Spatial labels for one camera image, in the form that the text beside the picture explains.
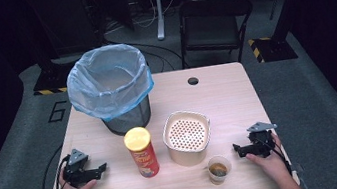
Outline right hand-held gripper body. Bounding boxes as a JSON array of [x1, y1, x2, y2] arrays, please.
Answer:
[[241, 119, 283, 162]]

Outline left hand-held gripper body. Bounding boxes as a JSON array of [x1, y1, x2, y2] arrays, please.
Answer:
[[59, 145, 103, 189]]

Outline brown tea bag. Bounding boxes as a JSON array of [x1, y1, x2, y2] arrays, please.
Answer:
[[208, 161, 230, 179]]

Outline clear plastic cup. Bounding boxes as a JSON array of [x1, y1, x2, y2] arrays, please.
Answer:
[[204, 152, 235, 187]]

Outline red chips can yellow lid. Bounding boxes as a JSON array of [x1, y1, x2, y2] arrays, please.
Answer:
[[121, 124, 163, 182]]

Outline beige strainer container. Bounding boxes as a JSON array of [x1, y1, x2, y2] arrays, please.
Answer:
[[158, 106, 218, 170]]

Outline black mesh trash bin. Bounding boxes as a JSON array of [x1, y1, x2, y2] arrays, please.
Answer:
[[99, 93, 156, 139]]

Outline person's right hand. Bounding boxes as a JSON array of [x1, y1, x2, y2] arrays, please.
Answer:
[[243, 131, 294, 187]]

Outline blue plastic bin bag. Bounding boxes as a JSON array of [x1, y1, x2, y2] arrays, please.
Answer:
[[61, 39, 160, 128]]

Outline black folding chair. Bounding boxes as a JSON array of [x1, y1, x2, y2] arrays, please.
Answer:
[[171, 0, 262, 72]]

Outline dark cabinet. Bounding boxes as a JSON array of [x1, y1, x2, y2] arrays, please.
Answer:
[[23, 0, 107, 63]]

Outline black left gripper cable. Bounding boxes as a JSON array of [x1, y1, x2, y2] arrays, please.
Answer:
[[47, 153, 77, 189]]

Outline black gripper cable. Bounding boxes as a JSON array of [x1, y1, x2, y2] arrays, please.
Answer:
[[47, 153, 77, 189], [257, 129, 294, 180]]

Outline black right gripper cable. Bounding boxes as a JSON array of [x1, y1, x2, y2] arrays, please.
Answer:
[[257, 129, 294, 180]]

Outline thin black floor cable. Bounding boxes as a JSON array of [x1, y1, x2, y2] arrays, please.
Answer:
[[34, 143, 71, 189]]

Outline black base plate striped edge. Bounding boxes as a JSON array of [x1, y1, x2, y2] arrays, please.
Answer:
[[246, 31, 299, 66], [29, 58, 89, 98]]

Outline white cables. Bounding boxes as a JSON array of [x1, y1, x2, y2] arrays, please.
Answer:
[[101, 0, 179, 36]]

